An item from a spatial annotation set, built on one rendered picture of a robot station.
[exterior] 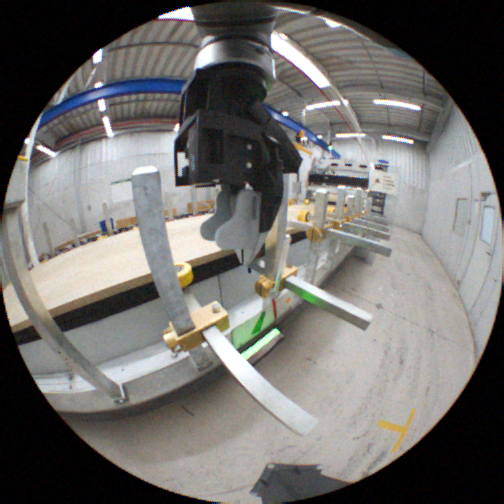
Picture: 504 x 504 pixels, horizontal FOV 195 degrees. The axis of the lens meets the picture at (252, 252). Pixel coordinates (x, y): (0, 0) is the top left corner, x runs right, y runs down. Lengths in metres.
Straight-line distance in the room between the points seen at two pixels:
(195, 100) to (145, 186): 0.11
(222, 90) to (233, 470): 1.28
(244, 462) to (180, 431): 0.41
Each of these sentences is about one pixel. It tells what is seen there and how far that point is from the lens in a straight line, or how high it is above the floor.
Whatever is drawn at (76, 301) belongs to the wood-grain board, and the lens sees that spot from 0.51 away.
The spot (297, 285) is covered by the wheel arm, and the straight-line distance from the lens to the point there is 0.39.
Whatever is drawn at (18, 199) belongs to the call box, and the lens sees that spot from 0.31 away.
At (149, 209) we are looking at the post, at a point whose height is 1.08.
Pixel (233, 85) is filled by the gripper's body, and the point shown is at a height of 1.20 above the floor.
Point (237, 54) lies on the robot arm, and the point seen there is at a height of 1.22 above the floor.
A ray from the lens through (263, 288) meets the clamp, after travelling 0.37.
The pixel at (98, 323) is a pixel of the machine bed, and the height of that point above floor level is 0.79.
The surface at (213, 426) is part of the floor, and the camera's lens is 1.11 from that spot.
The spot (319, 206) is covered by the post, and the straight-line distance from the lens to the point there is 0.54.
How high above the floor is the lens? 1.09
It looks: 24 degrees down
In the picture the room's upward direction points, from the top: straight up
